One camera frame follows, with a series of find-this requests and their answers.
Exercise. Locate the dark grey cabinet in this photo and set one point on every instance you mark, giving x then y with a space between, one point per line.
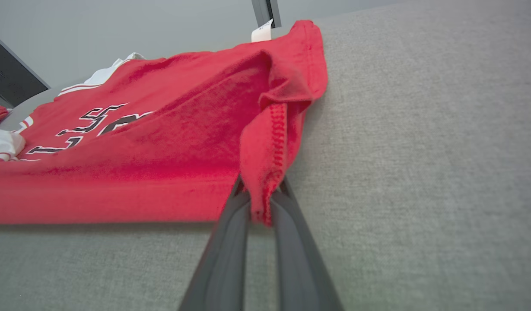
10 77

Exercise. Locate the grey partition joint post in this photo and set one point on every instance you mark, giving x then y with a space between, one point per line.
265 11

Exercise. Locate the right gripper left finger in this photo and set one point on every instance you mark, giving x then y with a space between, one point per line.
222 268

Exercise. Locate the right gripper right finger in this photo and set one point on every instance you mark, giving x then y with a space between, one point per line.
300 268

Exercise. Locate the red jersey with white trim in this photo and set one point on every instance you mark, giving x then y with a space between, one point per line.
161 164

